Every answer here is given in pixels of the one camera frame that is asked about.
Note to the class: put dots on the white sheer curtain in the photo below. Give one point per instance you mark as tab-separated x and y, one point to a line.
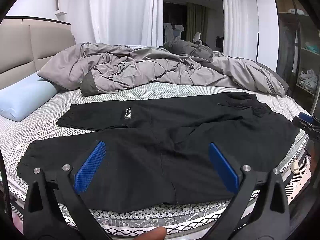
241	28
131	22

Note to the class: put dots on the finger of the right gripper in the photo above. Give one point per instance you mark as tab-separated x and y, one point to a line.
306	122

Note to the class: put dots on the light blue pillow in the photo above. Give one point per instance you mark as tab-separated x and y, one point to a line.
22	98

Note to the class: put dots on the grey crumpled duvet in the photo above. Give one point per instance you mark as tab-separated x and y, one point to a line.
97	68

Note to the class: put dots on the left hand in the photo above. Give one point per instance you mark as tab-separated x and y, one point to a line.
158	233

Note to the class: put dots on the white honeycomb mattress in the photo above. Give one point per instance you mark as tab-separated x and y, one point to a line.
180	221

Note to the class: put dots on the right hand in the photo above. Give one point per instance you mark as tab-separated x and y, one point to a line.
314	158

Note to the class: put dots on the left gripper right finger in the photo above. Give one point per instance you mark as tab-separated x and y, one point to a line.
259	207

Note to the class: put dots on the white sheer curtain left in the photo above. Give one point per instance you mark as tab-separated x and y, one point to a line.
131	22

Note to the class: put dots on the white chair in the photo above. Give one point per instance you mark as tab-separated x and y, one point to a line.
173	32

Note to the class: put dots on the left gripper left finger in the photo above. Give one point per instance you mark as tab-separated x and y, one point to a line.
53	206

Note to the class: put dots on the black pants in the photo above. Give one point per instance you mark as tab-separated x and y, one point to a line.
157	151

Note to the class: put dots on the white sheer curtain right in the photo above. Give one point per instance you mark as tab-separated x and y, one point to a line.
241	28

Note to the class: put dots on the olive green curtain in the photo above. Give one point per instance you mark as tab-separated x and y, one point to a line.
197	21

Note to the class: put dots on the beige padded headboard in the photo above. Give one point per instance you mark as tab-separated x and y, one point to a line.
28	43

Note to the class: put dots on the dark open wardrobe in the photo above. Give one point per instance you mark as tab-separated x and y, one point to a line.
298	57

